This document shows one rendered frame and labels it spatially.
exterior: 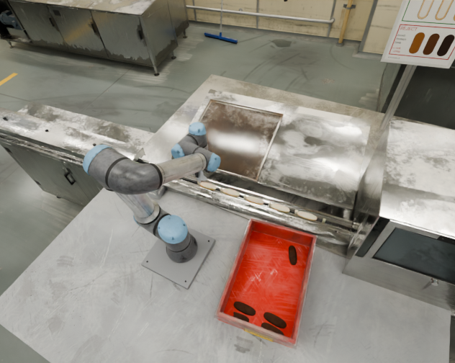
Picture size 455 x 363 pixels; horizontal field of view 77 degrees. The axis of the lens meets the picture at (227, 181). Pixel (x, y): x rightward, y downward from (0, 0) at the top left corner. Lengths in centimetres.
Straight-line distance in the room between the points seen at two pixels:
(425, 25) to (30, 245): 308
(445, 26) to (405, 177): 87
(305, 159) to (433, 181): 68
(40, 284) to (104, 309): 36
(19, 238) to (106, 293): 170
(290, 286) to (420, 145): 78
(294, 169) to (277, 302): 70
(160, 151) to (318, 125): 100
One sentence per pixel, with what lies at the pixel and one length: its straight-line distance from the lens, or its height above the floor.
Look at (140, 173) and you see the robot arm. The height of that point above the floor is 146.
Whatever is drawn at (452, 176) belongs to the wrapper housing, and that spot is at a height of 130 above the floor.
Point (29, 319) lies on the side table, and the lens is 164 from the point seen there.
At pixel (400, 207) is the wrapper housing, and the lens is 111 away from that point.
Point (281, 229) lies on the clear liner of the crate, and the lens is 140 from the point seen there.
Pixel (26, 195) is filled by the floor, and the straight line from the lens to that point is 338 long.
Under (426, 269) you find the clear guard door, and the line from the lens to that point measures 130.
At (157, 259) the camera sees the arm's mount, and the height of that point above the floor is 84.
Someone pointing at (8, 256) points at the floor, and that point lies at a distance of 305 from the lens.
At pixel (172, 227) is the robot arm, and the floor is 107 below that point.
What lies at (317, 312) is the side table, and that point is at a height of 82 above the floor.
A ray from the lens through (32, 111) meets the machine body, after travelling 277.
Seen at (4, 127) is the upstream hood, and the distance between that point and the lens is 251.
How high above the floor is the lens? 213
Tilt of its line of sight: 51 degrees down
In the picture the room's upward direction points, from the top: 5 degrees counter-clockwise
